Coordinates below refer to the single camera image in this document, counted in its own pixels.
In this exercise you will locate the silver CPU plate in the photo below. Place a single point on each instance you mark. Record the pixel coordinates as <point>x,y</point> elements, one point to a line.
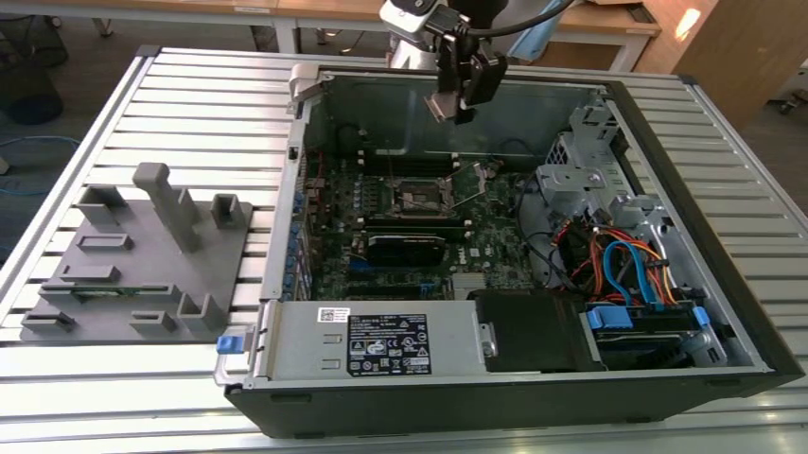
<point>443,104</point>

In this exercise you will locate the thin metal locking lever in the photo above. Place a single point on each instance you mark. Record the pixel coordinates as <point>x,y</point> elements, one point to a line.
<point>432,203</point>
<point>392,169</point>

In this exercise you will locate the black RAM slot bank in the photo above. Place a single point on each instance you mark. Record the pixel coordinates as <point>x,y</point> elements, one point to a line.
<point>410,163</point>
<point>410,227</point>

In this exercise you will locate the black CPU socket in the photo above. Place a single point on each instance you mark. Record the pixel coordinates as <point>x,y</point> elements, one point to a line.
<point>417,194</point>

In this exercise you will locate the black expansion slot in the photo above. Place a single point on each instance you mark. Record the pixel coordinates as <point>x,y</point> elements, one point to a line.
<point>385,291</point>

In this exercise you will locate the pale blue teach pendant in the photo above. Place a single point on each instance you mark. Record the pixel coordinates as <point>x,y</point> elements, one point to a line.
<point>537,40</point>

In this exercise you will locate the black round part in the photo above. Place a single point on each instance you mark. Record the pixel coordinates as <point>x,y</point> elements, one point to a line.
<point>353,142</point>

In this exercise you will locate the silver metal drive cage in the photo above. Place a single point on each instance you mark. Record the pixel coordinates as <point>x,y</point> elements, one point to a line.
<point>568,179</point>

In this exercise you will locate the wooden desk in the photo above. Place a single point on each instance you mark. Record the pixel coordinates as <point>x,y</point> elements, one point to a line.
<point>190,5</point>
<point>644,29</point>

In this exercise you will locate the green motherboard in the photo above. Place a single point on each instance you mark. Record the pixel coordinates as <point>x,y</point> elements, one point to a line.
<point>499,246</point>

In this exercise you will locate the black graphics card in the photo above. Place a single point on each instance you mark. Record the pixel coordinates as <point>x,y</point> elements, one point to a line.
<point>404,250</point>

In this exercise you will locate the wooden cabinet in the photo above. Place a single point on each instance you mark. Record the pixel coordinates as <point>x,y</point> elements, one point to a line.
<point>746,47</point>

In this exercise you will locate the silver chipset heatsink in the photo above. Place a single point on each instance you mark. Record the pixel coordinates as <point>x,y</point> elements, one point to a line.
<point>468,281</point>

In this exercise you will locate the white wheeled stand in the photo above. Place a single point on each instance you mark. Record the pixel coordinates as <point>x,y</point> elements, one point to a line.
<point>796,82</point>

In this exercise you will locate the black plastic shroud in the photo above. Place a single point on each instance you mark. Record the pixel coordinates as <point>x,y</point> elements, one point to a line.
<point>537,331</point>

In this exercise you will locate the hard disk in blue carrier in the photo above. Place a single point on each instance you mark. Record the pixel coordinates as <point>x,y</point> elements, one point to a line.
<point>609,319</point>

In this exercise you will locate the silver power supply unit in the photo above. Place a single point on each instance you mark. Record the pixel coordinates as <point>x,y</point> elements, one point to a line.
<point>297,340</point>

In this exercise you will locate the grey parts rack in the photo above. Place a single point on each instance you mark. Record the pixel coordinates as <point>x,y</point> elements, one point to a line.
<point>158,284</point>

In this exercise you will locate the blue plastic latch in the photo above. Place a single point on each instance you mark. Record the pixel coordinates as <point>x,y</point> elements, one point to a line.
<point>229,345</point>

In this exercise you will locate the black open PC case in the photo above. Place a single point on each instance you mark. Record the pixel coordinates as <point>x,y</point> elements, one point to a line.
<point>443,406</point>

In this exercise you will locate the green RAM stick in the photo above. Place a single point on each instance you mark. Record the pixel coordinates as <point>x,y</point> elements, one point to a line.
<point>101,293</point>

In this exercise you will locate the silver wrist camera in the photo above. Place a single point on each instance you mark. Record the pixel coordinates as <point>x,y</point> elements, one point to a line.
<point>410,14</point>

